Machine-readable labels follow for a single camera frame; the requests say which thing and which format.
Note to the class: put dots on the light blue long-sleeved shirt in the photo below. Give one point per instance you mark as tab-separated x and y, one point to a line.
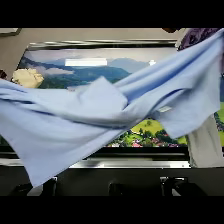
66	126

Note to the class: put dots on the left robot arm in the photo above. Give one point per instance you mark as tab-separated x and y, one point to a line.
48	188

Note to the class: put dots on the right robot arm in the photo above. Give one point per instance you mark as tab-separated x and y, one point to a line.
180	188

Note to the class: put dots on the pale yellow garment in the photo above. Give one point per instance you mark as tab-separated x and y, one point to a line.
27	78

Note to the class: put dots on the white garment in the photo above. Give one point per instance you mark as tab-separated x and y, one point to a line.
206	146

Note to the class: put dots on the purple patterned garment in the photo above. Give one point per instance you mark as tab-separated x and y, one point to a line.
196	36

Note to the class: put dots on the silver frame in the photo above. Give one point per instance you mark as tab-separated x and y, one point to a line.
133	164

